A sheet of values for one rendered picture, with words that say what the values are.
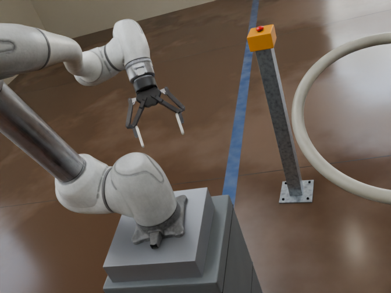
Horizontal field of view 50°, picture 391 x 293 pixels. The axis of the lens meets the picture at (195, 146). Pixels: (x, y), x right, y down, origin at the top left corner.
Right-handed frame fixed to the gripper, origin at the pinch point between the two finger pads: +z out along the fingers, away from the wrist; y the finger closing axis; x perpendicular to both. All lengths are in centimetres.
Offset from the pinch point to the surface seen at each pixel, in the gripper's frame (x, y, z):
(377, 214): 96, 100, 61
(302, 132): -37, 32, 16
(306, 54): 263, 165, -81
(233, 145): 189, 52, -10
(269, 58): 66, 64, -33
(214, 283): -2.7, 1.3, 48.3
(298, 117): -35.4, 32.5, 12.0
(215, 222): 15.2, 8.5, 32.3
